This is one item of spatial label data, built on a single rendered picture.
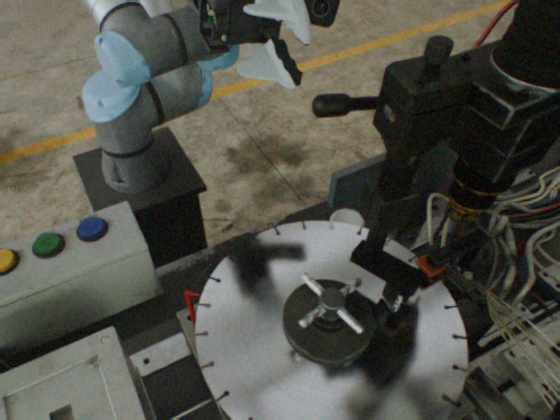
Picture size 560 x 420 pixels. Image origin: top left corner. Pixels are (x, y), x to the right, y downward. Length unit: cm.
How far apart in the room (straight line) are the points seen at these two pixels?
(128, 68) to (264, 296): 36
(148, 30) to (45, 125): 204
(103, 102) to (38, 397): 53
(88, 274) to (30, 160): 179
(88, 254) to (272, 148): 164
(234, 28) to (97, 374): 45
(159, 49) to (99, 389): 46
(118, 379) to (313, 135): 192
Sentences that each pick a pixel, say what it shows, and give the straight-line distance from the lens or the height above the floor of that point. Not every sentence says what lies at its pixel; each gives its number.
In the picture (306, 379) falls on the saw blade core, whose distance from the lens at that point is 52.
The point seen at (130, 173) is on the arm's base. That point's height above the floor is 80.
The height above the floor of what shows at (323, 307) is 100.
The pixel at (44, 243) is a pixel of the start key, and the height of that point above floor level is 91.
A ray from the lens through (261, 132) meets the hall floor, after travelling 235.
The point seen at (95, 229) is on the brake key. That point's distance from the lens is 74.
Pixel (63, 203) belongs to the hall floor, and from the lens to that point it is 218.
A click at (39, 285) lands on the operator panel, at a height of 90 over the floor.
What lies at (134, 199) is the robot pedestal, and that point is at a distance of 100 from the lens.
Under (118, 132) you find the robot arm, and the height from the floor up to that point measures 90.
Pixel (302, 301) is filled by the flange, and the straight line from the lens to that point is 55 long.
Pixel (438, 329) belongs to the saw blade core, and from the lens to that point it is 59.
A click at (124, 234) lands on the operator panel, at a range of 73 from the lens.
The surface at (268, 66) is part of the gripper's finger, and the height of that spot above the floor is 119.
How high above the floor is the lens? 144
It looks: 52 degrees down
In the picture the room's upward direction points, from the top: 2 degrees counter-clockwise
